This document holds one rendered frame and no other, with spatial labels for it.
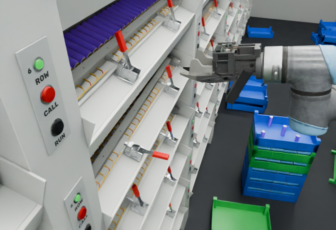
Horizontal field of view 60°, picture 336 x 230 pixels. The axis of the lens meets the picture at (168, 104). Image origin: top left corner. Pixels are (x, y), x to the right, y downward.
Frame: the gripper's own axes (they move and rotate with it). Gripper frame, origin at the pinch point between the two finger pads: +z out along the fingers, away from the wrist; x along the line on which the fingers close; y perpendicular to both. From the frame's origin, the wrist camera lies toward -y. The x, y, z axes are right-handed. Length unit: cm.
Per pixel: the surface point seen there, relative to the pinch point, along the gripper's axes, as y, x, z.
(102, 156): -1.8, 33.4, 8.9
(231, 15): -25, -137, 9
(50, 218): 9, 54, 0
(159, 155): -5.6, 27.6, -0.8
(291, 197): -106, -52, -33
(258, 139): -62, -48, -16
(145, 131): -6.2, 19.2, 6.0
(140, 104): -1.8, 13.8, 8.8
